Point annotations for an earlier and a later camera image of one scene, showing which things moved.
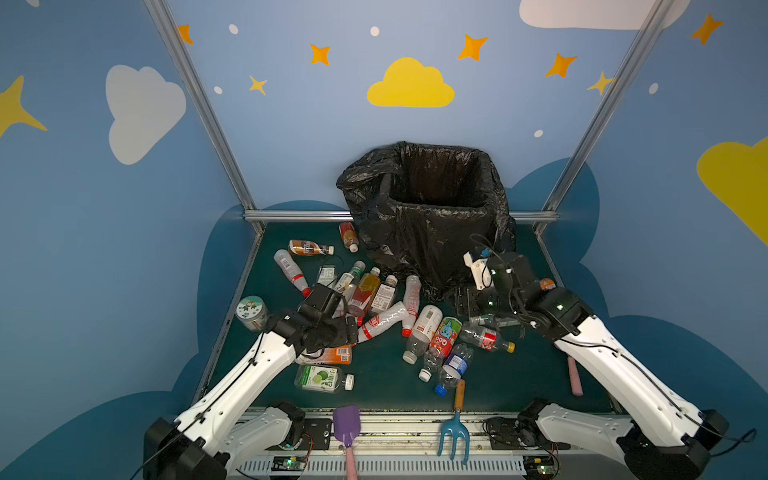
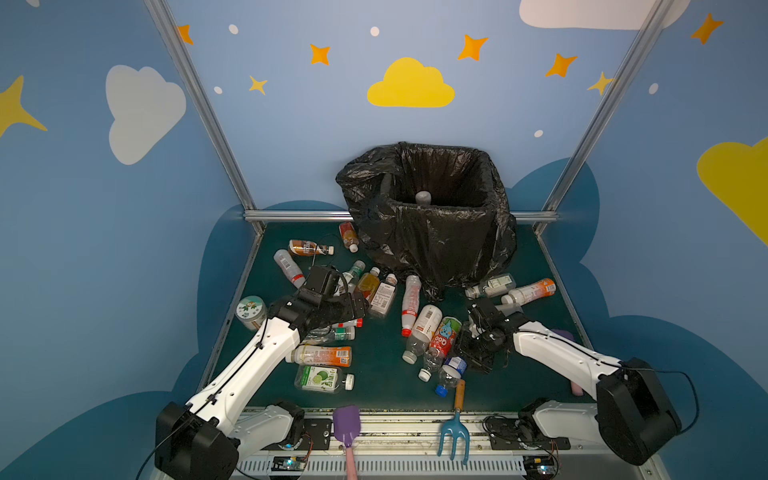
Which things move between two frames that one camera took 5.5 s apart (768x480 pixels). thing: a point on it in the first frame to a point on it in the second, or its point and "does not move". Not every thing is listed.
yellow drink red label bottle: x=363 y=293 does not move
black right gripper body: x=480 y=298 to x=477 y=334
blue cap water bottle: x=454 y=367 does not move
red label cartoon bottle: x=441 y=345 does not move
